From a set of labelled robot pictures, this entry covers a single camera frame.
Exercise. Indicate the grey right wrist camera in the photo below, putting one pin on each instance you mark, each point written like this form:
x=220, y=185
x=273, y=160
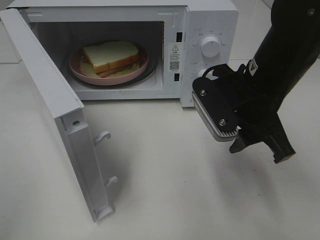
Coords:
x=212, y=105

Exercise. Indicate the white warning label sticker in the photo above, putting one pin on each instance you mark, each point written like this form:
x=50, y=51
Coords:
x=175, y=51

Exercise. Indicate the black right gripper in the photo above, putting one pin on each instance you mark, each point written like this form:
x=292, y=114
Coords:
x=256, y=116

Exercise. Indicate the glass microwave turntable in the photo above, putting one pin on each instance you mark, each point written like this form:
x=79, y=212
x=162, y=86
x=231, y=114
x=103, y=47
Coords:
x=150, y=70

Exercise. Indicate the pink plate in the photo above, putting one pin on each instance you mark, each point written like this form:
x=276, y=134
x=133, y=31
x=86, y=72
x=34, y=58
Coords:
x=125, y=75

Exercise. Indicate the upper white power knob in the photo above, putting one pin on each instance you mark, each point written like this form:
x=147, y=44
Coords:
x=210, y=46

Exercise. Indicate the white microwave door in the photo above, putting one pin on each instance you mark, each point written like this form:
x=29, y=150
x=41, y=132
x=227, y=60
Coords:
x=64, y=110

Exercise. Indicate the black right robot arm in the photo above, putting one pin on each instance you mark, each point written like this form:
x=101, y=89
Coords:
x=289, y=49

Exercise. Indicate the white timer knob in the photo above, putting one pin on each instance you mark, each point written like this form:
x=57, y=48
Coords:
x=200, y=73

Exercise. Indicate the toast sandwich with ham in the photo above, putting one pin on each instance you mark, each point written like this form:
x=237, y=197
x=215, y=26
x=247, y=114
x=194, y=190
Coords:
x=110, y=59

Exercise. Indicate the white microwave oven body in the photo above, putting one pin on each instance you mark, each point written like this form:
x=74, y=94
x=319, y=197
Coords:
x=62, y=30

